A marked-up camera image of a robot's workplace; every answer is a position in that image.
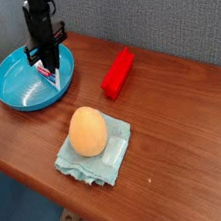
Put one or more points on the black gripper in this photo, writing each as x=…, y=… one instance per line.
x=44, y=36

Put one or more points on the white toothpaste tube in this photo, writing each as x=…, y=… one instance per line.
x=52, y=78

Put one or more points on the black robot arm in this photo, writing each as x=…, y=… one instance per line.
x=44, y=35

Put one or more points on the blue plate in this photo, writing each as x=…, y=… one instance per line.
x=22, y=87

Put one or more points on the red plastic block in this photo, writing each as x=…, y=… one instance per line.
x=117, y=74

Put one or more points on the orange egg-shaped sponge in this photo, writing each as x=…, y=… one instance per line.
x=88, y=132

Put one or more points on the light blue folded cloth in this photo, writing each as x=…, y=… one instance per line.
x=103, y=168

